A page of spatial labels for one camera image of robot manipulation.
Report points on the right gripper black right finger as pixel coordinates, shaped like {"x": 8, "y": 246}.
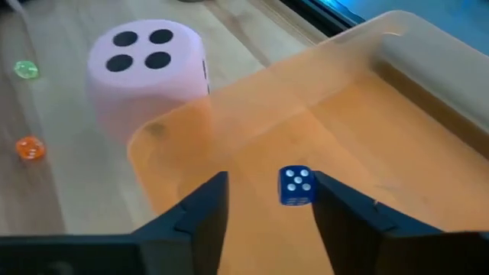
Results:
{"x": 363, "y": 237}

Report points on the large pink foam die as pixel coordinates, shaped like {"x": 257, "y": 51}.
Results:
{"x": 153, "y": 95}

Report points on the orange translucent plastic bin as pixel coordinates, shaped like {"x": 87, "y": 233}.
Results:
{"x": 344, "y": 126}

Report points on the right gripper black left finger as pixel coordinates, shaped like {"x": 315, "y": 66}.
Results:
{"x": 191, "y": 237}

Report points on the small green translucent die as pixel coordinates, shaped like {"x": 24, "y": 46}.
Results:
{"x": 26, "y": 70}

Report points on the small dark blue die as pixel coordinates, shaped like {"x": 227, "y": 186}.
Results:
{"x": 296, "y": 195}

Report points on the small orange translucent die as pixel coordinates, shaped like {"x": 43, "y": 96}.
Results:
{"x": 30, "y": 148}

